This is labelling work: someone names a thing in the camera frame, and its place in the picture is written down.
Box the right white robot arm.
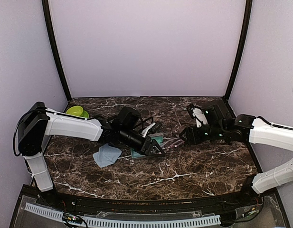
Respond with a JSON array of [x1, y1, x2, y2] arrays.
[[179, 114, 293, 206]]

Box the green bowl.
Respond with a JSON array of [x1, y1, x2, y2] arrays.
[[66, 105, 84, 116]]

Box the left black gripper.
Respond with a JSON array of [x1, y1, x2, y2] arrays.
[[119, 127, 166, 157]]

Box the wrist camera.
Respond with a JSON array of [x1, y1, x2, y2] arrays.
[[186, 103, 232, 129], [117, 106, 163, 137]]

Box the right black frame post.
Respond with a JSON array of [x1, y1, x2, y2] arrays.
[[224, 0, 253, 101]]

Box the green plate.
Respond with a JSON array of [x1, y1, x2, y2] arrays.
[[80, 110, 89, 118]]

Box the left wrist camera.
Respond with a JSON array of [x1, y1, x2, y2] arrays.
[[117, 106, 163, 137]]

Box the blue cleaning cloth left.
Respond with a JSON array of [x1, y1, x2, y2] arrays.
[[93, 144, 122, 168]]

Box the black front rail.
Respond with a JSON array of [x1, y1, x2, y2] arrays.
[[20, 185, 266, 214]]

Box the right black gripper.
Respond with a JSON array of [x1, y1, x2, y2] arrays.
[[180, 123, 227, 145]]

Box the teal glasses case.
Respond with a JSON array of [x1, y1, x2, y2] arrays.
[[130, 133, 163, 159]]

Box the left black frame post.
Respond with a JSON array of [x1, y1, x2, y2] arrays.
[[41, 0, 72, 102]]

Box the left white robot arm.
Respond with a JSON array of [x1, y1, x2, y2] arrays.
[[12, 102, 165, 207]]

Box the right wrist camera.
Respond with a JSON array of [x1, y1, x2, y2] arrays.
[[186, 103, 232, 129]]

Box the pink frame sunglasses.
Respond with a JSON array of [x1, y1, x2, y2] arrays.
[[161, 138, 184, 151]]

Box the black frame post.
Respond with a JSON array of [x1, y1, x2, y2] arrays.
[[224, 0, 253, 101], [41, 0, 72, 102]]

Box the dark frame sunglasses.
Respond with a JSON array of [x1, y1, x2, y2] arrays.
[[170, 119, 184, 137]]

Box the white slotted cable duct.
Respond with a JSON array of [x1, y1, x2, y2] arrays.
[[24, 203, 221, 228]]

